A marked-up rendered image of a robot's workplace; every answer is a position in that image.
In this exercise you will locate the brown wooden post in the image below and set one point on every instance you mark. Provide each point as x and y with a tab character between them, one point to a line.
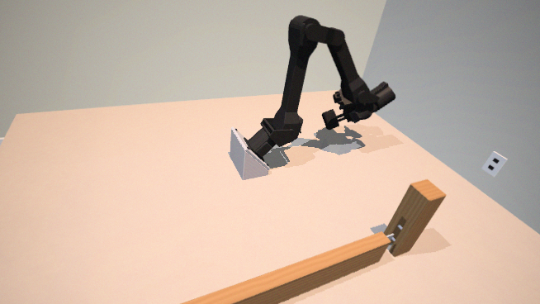
415	211

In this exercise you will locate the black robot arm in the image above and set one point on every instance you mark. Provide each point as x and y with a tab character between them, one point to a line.
304	34

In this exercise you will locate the brown wooden board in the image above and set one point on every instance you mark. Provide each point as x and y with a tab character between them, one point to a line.
304	276

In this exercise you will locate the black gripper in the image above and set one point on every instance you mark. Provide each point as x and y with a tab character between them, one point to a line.
332	121

